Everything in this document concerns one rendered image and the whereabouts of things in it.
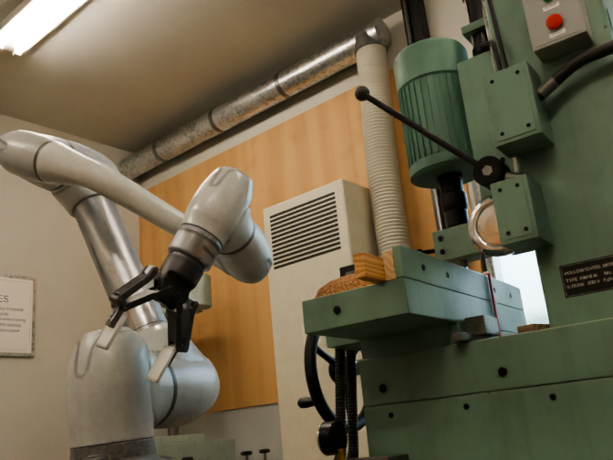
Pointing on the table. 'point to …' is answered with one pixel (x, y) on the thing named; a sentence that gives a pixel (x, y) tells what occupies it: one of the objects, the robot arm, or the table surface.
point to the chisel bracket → (455, 245)
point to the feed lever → (493, 169)
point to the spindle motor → (433, 109)
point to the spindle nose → (453, 199)
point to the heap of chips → (342, 285)
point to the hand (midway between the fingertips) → (130, 359)
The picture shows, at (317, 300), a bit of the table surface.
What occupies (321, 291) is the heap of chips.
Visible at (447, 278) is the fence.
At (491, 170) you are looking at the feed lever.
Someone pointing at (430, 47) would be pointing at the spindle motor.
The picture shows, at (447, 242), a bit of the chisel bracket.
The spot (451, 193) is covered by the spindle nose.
